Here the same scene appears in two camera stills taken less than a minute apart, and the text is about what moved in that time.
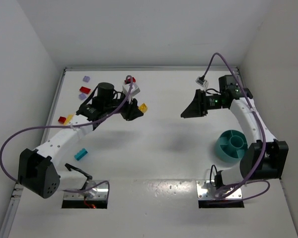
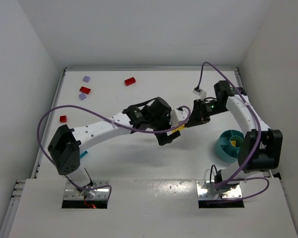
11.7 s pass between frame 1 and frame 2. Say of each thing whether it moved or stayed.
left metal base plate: stayed
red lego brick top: stayed
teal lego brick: stayed
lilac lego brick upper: stayed
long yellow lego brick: moved
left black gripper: moved
